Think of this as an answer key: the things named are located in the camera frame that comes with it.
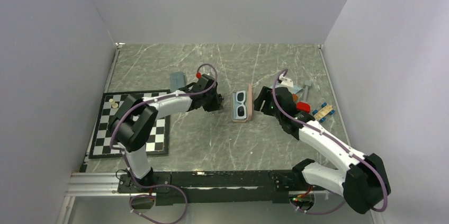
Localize blue cleaning cloth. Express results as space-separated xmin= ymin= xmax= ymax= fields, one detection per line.
xmin=232 ymin=92 xmax=248 ymax=121

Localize pink glasses case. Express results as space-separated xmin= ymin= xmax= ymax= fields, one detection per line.
xmin=231 ymin=84 xmax=253 ymax=123

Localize grey blue glasses case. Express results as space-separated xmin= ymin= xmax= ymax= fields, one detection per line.
xmin=170 ymin=71 xmax=186 ymax=92

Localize white frame sunglasses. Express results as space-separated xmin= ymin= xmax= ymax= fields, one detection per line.
xmin=235 ymin=91 xmax=247 ymax=120

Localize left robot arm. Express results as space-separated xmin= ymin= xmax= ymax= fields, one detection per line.
xmin=108 ymin=75 xmax=223 ymax=192

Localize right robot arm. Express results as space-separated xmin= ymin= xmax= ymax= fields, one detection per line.
xmin=254 ymin=86 xmax=391 ymax=214

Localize red toy block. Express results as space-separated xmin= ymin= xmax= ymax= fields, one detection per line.
xmin=296 ymin=102 xmax=311 ymax=113

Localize grey toy hammer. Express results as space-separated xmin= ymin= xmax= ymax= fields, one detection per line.
xmin=302 ymin=80 xmax=312 ymax=102

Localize wooden toy car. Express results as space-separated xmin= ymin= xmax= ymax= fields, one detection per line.
xmin=312 ymin=102 xmax=335 ymax=122

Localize black white chessboard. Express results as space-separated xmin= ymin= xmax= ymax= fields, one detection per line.
xmin=88 ymin=89 xmax=170 ymax=159

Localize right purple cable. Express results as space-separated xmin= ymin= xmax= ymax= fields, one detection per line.
xmin=272 ymin=69 xmax=389 ymax=216

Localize purple cable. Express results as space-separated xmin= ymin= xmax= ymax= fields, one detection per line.
xmin=109 ymin=63 xmax=219 ymax=224
xmin=272 ymin=69 xmax=389 ymax=216

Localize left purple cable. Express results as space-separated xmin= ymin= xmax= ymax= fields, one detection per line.
xmin=109 ymin=63 xmax=219 ymax=224

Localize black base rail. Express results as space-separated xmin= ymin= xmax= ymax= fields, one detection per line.
xmin=117 ymin=169 xmax=310 ymax=206

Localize aluminium frame rail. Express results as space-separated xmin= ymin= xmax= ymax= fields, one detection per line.
xmin=66 ymin=173 xmax=119 ymax=196

